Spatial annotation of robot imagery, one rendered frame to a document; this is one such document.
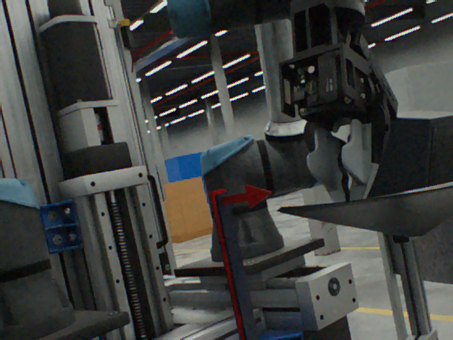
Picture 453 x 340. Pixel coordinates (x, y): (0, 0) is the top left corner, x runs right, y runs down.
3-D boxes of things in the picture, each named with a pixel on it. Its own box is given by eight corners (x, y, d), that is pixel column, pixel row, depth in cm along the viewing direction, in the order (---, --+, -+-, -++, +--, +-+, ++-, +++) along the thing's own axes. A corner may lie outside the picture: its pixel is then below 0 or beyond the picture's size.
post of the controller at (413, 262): (428, 335, 108) (406, 224, 107) (411, 335, 110) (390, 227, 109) (433, 329, 111) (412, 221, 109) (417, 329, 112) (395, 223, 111)
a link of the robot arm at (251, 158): (209, 210, 132) (196, 146, 131) (271, 197, 132) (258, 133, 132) (209, 213, 120) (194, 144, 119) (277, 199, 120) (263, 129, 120)
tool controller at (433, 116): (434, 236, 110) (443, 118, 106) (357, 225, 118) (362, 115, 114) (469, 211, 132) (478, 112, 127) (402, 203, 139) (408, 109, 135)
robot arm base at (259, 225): (196, 263, 127) (186, 216, 126) (246, 246, 137) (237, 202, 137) (250, 260, 116) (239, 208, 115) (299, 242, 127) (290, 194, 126)
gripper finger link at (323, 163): (298, 214, 60) (294, 121, 62) (328, 220, 64) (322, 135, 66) (328, 209, 58) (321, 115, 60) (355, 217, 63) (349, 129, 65)
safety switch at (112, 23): (125, 71, 261) (114, 15, 260) (119, 74, 263) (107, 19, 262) (140, 71, 268) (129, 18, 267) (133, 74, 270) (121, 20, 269)
